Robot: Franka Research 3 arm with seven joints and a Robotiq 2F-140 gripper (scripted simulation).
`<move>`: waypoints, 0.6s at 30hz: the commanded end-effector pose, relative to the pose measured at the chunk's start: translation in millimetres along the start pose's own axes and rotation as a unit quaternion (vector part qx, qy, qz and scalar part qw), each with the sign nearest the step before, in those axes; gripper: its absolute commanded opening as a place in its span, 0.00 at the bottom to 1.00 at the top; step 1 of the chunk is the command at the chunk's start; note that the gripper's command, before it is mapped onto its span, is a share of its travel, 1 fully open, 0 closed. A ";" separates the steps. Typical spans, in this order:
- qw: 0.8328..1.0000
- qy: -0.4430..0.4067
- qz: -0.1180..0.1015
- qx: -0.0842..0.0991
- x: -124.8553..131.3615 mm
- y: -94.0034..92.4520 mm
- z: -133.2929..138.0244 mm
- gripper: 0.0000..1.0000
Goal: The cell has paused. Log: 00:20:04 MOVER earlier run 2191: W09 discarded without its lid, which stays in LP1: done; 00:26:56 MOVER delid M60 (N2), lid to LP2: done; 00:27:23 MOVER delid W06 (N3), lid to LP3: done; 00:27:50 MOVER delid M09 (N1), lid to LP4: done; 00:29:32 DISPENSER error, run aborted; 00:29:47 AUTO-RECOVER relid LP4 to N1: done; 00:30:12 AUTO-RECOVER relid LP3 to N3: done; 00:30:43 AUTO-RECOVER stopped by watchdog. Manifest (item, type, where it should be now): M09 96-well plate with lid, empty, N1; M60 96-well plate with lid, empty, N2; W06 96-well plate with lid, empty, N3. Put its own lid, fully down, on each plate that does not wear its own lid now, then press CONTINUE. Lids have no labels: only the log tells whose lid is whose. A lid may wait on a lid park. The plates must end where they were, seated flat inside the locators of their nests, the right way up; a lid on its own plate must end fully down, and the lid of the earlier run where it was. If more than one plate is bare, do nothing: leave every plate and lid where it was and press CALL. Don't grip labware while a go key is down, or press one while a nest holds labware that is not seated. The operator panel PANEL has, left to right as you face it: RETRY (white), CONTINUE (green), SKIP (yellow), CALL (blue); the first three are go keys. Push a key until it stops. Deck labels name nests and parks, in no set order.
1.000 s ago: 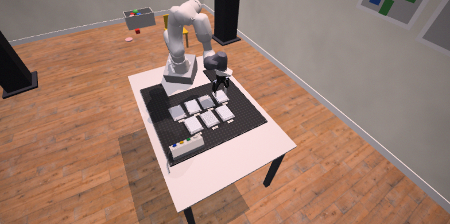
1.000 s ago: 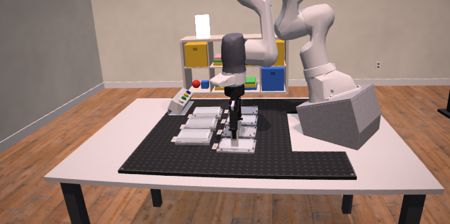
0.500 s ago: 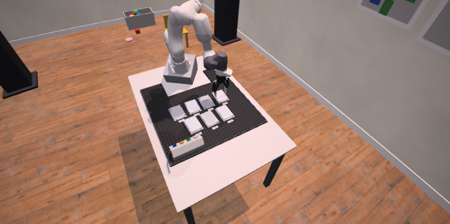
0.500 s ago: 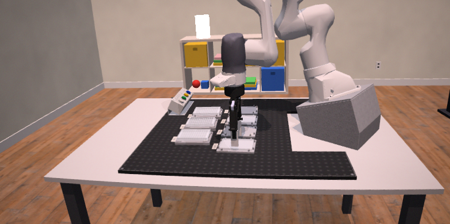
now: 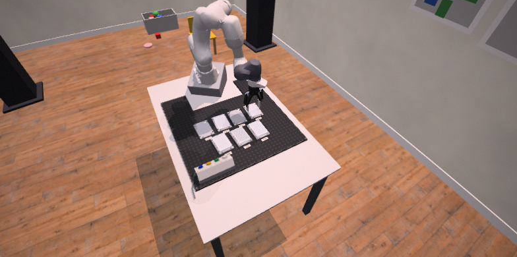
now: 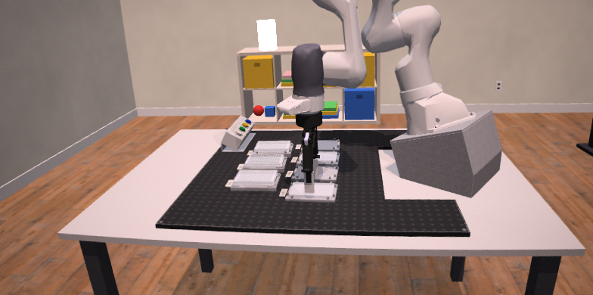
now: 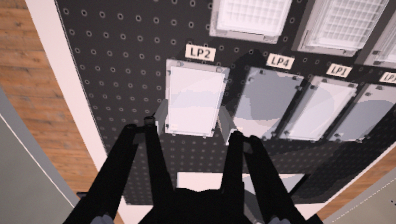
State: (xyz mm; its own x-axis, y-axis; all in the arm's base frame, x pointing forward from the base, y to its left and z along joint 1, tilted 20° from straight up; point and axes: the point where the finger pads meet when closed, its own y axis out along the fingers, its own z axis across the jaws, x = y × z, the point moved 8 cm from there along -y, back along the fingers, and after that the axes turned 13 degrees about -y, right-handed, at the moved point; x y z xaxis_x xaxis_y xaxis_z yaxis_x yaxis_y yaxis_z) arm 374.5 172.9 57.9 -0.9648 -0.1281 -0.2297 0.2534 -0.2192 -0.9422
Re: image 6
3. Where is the white operator panel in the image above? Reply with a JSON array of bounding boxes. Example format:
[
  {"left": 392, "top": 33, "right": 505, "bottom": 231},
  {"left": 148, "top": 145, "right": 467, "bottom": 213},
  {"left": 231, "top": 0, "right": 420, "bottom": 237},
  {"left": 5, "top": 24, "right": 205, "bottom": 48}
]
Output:
[{"left": 221, "top": 115, "right": 256, "bottom": 152}]

